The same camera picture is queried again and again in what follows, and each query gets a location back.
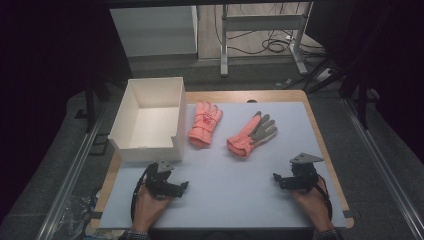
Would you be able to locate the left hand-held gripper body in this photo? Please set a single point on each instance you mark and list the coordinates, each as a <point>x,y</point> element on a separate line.
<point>158,181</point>

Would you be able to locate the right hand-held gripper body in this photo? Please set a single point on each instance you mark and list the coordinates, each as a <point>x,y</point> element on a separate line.
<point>305,175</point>

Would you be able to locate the pink winter glove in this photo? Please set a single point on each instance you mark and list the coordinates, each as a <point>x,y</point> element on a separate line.
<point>203,125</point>
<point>248,135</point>

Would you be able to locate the white cardboard box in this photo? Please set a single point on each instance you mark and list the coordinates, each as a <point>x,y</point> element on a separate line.
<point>150,125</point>

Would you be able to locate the person's left hand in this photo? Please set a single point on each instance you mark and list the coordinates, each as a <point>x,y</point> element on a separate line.
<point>148,210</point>

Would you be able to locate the person's right hand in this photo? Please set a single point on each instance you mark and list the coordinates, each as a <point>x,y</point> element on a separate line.
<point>315,206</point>

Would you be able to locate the light blue table mat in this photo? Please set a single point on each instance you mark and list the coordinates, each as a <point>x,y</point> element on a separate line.
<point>233,193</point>

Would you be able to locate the clear plastic bag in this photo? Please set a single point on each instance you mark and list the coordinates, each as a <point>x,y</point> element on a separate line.
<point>75,216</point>

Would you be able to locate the black stand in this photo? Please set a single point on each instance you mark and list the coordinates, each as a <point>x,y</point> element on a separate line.
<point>90,100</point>
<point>363,96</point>

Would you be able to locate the white power strip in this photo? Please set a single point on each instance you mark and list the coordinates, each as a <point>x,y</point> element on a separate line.
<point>323,75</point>

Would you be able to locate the white cabinet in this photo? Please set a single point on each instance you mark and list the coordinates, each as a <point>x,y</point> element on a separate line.
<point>153,31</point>

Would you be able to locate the aluminium rail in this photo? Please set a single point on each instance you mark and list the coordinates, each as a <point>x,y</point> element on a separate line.
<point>70,180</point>
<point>383,166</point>

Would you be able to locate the grey metal desk frame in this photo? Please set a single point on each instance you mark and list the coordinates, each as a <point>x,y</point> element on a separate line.
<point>263,22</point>

